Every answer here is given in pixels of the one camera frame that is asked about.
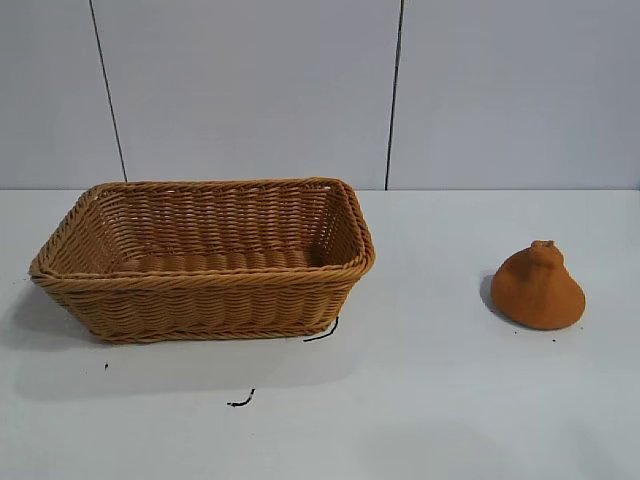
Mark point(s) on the brown woven wicker basket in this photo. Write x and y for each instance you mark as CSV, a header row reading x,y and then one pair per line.
x,y
210,295

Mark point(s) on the orange pear-shaped fruit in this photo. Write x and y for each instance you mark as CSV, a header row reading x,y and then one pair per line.
x,y
537,295

